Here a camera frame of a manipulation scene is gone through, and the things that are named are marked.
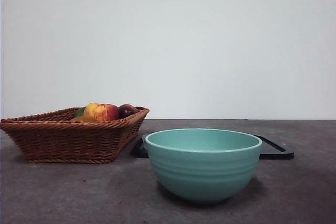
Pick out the green fruit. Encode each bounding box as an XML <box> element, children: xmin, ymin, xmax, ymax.
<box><xmin>72</xmin><ymin>106</ymin><xmax>87</xmax><ymax>119</ymax></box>

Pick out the black rectangular tray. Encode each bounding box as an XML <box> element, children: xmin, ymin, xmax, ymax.
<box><xmin>131</xmin><ymin>134</ymin><xmax>295</xmax><ymax>160</ymax></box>

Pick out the teal ribbed bowl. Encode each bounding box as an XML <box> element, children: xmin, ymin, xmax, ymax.
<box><xmin>144</xmin><ymin>128</ymin><xmax>263</xmax><ymax>204</ymax></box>

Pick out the brown kiwi fruit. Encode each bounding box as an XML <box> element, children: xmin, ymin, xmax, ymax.
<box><xmin>68</xmin><ymin>115</ymin><xmax>99</xmax><ymax>123</ymax></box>

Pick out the red yellow apple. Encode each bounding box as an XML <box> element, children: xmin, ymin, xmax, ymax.
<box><xmin>83</xmin><ymin>102</ymin><xmax>120</xmax><ymax>123</ymax></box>

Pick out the dark red plum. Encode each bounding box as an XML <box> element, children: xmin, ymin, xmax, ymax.
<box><xmin>118</xmin><ymin>104</ymin><xmax>139</xmax><ymax>120</ymax></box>

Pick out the brown wicker basket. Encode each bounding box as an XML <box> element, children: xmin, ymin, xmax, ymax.
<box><xmin>0</xmin><ymin>106</ymin><xmax>150</xmax><ymax>164</ymax></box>

